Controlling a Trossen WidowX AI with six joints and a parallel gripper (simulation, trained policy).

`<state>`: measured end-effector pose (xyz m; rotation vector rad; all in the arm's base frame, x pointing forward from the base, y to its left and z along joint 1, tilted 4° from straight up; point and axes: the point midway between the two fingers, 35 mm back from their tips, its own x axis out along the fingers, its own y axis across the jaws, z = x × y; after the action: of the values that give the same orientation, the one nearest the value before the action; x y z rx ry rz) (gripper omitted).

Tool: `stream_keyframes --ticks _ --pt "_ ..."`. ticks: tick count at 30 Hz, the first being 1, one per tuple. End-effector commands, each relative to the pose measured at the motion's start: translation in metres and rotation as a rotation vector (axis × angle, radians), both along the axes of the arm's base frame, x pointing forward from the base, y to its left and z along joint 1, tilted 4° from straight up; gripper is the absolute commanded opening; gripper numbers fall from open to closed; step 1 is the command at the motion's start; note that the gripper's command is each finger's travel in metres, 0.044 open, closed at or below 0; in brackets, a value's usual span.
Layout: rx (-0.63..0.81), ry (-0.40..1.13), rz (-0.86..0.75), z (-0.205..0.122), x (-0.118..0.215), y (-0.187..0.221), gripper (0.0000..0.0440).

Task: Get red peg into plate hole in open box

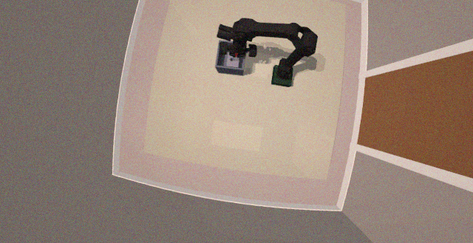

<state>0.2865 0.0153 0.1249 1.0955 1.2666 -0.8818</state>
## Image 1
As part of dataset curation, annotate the white square plate with hole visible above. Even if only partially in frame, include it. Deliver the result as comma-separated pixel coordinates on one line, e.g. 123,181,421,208
223,52,240,68

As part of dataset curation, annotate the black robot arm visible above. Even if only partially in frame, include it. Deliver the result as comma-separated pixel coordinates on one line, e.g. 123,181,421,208
217,18,318,81

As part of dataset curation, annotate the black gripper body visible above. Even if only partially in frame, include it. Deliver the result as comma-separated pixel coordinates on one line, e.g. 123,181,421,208
219,41,257,57

